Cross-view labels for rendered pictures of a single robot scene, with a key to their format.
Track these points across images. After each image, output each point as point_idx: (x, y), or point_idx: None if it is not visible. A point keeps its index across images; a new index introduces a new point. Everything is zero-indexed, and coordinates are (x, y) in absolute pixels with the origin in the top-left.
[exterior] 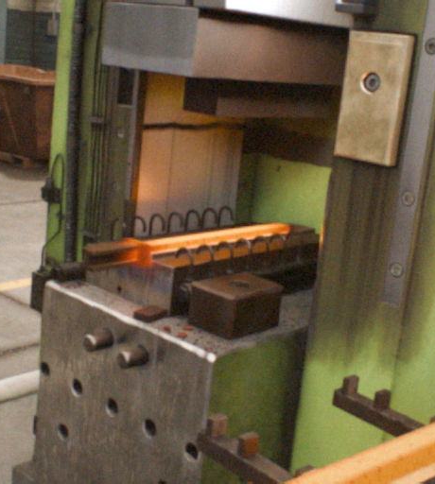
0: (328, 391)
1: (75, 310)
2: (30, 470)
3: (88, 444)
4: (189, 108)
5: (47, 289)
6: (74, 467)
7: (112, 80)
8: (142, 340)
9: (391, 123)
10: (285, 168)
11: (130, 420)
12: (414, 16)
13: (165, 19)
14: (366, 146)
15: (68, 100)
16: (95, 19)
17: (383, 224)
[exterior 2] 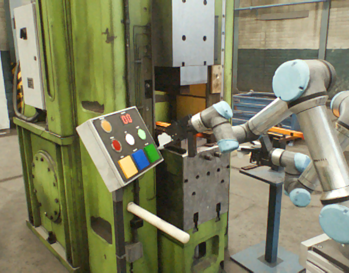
0: None
1: (195, 156)
2: (132, 244)
3: (202, 190)
4: (182, 92)
5: (185, 157)
6: (198, 200)
7: (143, 92)
8: (215, 150)
9: (221, 83)
10: None
11: (213, 172)
12: (219, 60)
13: (199, 69)
14: (217, 89)
15: (131, 103)
16: (132, 72)
17: None
